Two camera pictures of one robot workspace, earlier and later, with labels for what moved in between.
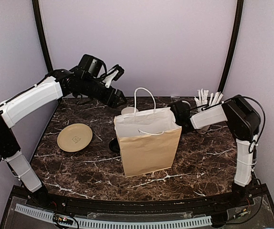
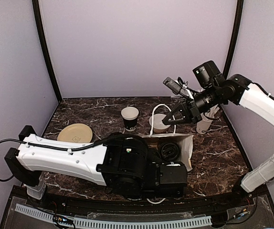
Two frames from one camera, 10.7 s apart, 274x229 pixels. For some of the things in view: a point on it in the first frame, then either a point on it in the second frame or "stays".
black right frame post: [235, 45] stays
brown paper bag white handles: [148, 139] -> [184, 141]
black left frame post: [41, 35] stays
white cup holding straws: [202, 130] stays
